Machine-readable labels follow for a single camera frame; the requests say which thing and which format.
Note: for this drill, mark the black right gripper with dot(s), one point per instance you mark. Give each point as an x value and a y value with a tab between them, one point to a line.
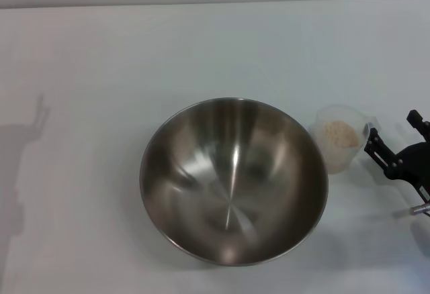
415	166

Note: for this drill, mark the translucent plastic measuring cup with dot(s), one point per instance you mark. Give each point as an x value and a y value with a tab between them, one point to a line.
322	119

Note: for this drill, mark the white rice grains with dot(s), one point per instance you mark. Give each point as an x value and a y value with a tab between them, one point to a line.
341	134

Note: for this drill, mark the stainless steel mixing bowl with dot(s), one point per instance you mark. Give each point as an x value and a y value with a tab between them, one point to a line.
231	180

